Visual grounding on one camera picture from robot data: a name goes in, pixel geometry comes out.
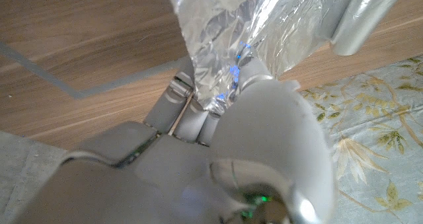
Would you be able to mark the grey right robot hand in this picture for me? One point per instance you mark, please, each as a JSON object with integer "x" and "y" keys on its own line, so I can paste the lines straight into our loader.
{"x": 205, "y": 164}

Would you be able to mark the floral printed backdrop cloth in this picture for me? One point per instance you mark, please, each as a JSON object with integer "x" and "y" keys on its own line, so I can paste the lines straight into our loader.
{"x": 376, "y": 138}

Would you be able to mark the aluminum foil roll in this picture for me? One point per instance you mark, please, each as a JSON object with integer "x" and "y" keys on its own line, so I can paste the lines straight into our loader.
{"x": 264, "y": 32}

